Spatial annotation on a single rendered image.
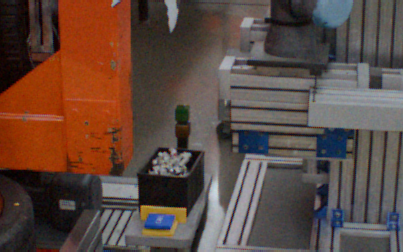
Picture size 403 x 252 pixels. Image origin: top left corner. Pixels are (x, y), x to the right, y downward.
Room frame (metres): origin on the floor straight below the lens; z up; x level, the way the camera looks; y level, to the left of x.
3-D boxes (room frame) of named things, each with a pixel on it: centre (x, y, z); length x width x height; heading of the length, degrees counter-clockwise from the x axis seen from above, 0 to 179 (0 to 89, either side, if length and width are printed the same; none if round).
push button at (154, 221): (2.14, 0.10, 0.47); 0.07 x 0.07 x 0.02; 81
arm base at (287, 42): (2.54, -0.26, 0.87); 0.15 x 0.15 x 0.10
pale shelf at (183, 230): (2.31, 0.08, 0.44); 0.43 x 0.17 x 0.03; 171
